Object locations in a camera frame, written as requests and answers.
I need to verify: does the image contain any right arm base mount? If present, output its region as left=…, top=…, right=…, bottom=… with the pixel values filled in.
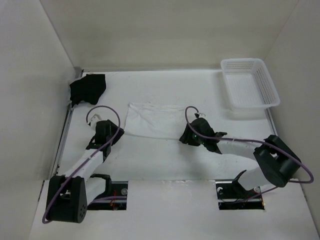
left=215, top=171, right=265, bottom=211

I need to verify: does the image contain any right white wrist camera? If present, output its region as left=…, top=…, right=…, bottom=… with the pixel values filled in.
left=194, top=112, right=206, bottom=119

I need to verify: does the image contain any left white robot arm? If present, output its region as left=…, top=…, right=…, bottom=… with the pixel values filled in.
left=42, top=119, right=125, bottom=224

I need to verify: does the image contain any left metal table rail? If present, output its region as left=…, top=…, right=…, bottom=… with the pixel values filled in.
left=48, top=66, right=84, bottom=179

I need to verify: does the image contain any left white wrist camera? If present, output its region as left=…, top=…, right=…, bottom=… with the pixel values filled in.
left=87, top=114, right=102, bottom=130

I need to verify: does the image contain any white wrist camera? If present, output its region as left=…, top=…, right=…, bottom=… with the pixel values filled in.
left=87, top=114, right=102, bottom=130
left=194, top=112, right=206, bottom=119

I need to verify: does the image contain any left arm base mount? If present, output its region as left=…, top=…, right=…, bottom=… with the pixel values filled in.
left=87, top=173, right=129, bottom=211

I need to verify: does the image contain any white plastic basket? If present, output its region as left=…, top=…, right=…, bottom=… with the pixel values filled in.
left=220, top=58, right=281, bottom=111

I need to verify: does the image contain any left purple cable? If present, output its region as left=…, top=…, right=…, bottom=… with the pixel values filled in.
left=41, top=105, right=126, bottom=223

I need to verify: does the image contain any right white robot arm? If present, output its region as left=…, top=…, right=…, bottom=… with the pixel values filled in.
left=179, top=117, right=300, bottom=198

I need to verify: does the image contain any metal table rail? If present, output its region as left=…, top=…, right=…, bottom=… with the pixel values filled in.
left=48, top=66, right=84, bottom=179
left=264, top=108, right=284, bottom=150

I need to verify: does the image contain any black folded tank top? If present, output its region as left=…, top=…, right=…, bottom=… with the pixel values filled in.
left=69, top=74, right=107, bottom=108

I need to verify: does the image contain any right metal table rail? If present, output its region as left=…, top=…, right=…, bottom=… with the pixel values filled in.
left=264, top=108, right=284, bottom=150

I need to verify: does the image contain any white tank top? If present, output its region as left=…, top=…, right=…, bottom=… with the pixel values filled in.
left=124, top=102, right=186, bottom=140

